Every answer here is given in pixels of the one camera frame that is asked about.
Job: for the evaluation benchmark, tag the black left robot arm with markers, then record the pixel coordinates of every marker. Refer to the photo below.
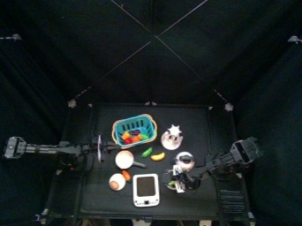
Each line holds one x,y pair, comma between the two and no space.
43,149

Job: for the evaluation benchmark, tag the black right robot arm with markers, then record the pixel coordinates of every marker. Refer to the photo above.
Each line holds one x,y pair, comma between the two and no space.
235,154

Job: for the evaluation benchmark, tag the small green toy piece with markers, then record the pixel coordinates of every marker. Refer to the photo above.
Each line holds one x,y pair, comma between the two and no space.
171,184

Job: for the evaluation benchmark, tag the white and black round toy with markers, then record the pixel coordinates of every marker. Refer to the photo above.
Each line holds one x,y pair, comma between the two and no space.
184,160

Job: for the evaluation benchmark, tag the red toy fruit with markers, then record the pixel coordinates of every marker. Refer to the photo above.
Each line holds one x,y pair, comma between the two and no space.
127,141

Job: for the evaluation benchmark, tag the orange toy fruit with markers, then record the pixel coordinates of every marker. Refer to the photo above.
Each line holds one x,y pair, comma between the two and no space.
125,135

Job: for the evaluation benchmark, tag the white toy frying pan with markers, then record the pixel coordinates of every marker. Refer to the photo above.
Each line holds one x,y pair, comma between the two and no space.
124,159

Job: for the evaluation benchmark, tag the orange-red toy fruit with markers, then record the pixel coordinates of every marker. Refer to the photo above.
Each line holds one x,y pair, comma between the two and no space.
136,139

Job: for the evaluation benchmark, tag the yellow banana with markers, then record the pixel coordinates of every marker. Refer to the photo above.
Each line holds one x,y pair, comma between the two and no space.
158,156

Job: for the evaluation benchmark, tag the purple toy eggplant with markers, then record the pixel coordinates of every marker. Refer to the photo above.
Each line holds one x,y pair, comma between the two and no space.
135,131

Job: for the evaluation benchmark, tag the white toy scale black screen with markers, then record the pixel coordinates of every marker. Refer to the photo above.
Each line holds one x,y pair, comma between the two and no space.
146,189

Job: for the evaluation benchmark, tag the green toy fruit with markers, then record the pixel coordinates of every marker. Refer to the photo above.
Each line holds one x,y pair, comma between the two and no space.
144,136

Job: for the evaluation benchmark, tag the green toy pepper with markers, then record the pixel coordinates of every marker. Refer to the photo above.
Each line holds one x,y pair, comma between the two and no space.
147,152

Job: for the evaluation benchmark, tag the white oval toy plate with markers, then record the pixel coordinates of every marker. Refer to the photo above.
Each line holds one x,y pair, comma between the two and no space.
171,141

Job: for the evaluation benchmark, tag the orange toy carrot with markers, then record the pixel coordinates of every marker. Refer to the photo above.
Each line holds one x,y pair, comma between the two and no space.
125,175

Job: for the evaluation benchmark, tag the black ribbed panel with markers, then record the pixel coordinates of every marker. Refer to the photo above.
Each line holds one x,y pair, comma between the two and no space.
231,200

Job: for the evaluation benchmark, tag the grey frame clamp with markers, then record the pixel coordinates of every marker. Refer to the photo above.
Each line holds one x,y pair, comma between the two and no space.
150,103
294,39
72,103
228,106

